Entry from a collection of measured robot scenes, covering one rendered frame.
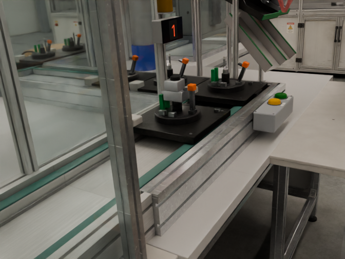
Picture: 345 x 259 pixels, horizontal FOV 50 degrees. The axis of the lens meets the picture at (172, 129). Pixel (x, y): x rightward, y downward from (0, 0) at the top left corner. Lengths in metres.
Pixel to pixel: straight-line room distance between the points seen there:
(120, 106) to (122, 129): 0.04
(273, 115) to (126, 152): 0.67
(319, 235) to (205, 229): 1.51
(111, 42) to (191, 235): 0.44
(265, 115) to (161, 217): 0.53
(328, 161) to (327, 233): 1.21
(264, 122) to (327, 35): 4.29
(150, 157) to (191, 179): 0.18
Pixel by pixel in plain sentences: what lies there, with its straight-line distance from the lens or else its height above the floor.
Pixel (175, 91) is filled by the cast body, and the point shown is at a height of 1.06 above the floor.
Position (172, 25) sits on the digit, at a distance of 1.23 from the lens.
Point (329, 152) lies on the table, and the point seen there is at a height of 0.86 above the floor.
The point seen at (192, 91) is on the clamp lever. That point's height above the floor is 1.06.
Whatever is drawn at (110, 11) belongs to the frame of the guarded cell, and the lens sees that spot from 0.52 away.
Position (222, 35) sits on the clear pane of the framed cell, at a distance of 2.77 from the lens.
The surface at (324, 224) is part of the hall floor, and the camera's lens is 2.37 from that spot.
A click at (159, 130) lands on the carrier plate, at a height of 0.97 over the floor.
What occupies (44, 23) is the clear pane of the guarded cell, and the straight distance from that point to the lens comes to 0.46.
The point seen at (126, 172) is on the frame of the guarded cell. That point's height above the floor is 1.08.
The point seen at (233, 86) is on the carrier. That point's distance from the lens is 1.35.
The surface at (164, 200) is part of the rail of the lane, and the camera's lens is 0.78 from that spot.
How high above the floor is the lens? 1.35
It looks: 22 degrees down
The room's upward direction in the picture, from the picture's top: 4 degrees counter-clockwise
